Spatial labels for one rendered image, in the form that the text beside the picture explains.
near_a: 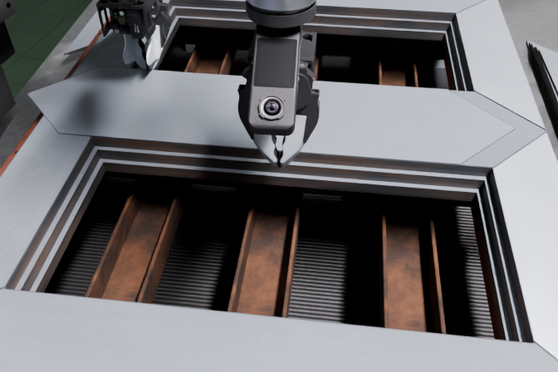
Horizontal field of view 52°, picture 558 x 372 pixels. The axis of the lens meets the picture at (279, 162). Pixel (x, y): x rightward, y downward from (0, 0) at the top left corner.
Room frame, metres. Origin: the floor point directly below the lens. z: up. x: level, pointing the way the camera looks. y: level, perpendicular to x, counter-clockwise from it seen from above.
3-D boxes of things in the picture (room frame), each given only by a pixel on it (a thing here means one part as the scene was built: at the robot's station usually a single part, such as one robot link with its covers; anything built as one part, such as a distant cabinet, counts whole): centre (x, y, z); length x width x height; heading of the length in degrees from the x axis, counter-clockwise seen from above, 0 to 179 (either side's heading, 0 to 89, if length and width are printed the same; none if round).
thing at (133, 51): (0.80, 0.24, 0.91); 0.06 x 0.03 x 0.09; 173
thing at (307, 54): (0.54, 0.00, 1.07); 0.09 x 0.08 x 0.12; 173
